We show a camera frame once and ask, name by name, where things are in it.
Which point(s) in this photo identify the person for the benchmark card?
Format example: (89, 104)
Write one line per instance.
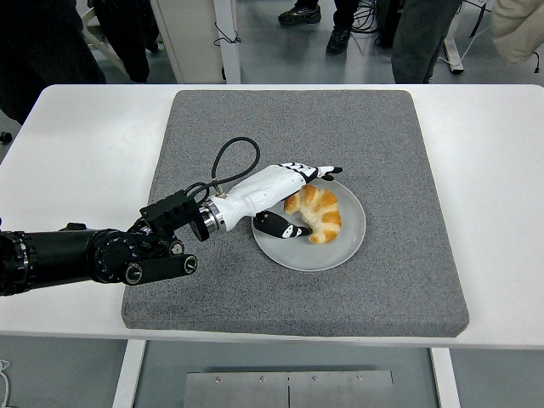
(127, 34)
(338, 40)
(518, 30)
(42, 42)
(416, 42)

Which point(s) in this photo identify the golden croissant bread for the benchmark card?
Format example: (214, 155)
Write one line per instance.
(327, 217)

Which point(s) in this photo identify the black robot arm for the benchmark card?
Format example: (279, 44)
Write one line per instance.
(55, 255)

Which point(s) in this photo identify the light grey round plate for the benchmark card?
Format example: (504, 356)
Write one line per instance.
(297, 255)

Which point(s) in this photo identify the grey speckled mat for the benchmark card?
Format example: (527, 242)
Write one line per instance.
(297, 127)

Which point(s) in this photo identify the white table leg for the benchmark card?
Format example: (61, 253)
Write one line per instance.
(445, 378)
(127, 374)

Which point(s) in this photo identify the white post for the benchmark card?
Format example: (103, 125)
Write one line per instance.
(229, 64)

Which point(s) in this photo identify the small black knob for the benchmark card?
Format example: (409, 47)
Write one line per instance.
(5, 135)

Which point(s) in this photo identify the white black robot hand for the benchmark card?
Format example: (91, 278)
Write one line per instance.
(259, 191)

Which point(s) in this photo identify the white cabinet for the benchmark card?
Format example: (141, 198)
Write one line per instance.
(187, 38)

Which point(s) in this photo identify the white desk leg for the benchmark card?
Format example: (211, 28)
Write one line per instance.
(454, 57)

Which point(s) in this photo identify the grey metal plate with screws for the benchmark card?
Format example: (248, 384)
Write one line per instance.
(238, 391)

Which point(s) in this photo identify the white curved chair frame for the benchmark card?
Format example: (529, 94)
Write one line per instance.
(98, 42)

